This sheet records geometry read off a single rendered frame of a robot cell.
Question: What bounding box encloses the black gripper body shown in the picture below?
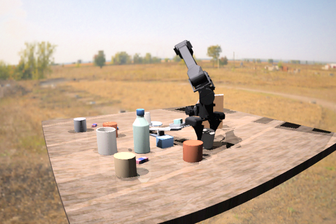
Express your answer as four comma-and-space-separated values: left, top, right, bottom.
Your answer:
185, 101, 225, 126

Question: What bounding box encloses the light blue block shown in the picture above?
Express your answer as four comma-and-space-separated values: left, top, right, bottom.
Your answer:
156, 135, 174, 149

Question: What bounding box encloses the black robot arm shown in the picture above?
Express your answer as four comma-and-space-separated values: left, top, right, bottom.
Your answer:
174, 40, 215, 117

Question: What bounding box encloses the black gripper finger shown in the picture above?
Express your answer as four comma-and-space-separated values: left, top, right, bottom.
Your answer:
192, 125, 204, 141
208, 120, 222, 131

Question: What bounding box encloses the tan cylinder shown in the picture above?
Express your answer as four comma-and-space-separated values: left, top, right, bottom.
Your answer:
113, 152, 137, 178

